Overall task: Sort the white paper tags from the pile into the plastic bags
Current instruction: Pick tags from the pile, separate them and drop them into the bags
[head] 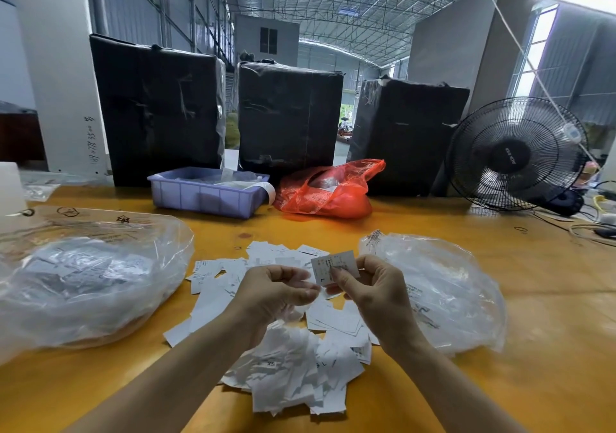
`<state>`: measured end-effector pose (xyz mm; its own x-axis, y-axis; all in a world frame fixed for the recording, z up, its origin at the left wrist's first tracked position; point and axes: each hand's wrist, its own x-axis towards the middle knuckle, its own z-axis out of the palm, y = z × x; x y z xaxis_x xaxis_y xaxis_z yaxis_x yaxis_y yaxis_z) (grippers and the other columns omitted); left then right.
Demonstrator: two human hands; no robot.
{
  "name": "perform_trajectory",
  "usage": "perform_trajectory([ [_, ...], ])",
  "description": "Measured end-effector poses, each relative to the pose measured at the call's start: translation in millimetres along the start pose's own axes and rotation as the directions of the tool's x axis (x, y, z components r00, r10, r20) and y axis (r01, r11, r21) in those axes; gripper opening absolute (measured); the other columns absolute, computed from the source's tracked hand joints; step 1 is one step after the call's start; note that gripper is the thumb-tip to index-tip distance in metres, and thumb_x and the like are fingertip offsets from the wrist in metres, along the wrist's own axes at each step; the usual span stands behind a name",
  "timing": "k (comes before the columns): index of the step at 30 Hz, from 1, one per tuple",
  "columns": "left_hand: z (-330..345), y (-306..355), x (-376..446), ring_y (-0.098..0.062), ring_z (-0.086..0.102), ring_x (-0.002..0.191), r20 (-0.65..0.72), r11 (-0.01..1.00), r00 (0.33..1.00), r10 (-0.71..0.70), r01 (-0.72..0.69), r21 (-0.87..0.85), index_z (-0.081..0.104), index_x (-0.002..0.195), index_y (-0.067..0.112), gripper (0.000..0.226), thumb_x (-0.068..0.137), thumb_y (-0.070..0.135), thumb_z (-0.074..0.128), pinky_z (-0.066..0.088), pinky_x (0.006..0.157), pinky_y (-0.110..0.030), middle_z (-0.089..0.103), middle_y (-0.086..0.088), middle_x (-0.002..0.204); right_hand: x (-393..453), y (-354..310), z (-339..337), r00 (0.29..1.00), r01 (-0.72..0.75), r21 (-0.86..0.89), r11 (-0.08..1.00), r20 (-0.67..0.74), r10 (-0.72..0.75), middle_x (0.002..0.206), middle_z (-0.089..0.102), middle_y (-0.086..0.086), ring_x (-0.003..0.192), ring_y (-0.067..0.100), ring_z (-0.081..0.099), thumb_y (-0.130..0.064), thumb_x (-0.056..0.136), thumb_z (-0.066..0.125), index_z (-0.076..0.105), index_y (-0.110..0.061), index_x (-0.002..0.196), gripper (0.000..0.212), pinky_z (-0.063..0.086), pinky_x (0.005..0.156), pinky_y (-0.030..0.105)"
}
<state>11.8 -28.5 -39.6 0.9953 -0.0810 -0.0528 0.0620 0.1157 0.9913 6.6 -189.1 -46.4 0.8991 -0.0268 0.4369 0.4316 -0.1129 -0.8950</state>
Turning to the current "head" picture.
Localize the person's right hand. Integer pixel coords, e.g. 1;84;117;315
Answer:
325;255;427;356

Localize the person's left hand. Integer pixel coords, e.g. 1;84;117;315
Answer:
225;264;321;342

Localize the white paper label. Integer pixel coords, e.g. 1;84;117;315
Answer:
311;249;361;287

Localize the clear plastic bag black print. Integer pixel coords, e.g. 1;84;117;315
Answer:
359;231;508;354

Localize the pile of white labels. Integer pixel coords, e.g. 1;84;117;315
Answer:
164;241;379;416

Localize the large clear bag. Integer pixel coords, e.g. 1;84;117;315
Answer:
0;206;194;364

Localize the person's left forearm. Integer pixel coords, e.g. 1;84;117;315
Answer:
67;320;253;433

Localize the person's right forearm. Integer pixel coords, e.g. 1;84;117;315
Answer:
393;339;529;433

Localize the red plastic bag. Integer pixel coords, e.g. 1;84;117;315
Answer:
275;158;387;220

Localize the blue plastic bin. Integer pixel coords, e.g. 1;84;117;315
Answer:
147;167;277;219

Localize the large black wrapped bale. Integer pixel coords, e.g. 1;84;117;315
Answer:
89;34;227;188
347;77;471;198
237;61;345;183

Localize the black table fan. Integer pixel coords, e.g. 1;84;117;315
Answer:
445;97;588;217

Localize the grey cabin with window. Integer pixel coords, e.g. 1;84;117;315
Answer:
235;16;300;67

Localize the white foam box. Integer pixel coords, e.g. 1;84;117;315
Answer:
0;162;28;235

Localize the brown wooden cabinet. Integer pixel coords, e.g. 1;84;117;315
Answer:
0;110;46;165

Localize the white pillar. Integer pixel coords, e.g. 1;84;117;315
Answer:
8;0;110;181

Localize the bundle of cables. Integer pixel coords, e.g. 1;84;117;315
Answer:
531;192;616;248

